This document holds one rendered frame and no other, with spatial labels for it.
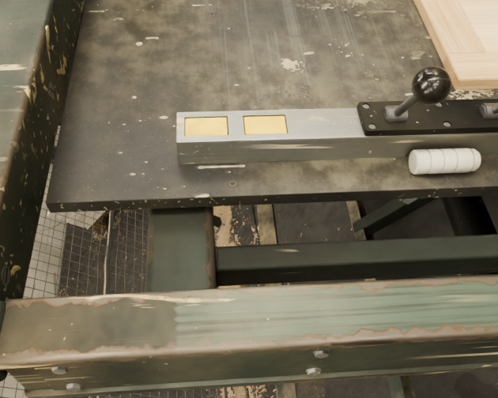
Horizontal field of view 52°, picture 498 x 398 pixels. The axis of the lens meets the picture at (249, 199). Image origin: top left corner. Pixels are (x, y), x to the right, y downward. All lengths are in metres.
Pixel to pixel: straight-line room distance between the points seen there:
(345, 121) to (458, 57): 0.24
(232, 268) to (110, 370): 0.19
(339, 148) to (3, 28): 0.42
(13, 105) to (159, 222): 0.20
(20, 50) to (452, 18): 0.62
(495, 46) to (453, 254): 0.34
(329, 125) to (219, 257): 0.20
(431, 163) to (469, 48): 0.25
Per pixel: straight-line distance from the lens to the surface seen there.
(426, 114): 0.66
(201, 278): 0.58
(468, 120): 0.67
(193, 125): 0.61
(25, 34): 0.68
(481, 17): 0.92
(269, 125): 0.61
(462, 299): 0.52
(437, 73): 0.54
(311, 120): 0.63
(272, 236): 1.77
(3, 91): 0.61
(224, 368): 0.51
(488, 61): 0.83
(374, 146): 0.64
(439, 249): 0.67
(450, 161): 0.65
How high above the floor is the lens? 1.89
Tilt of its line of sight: 34 degrees down
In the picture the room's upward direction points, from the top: 65 degrees counter-clockwise
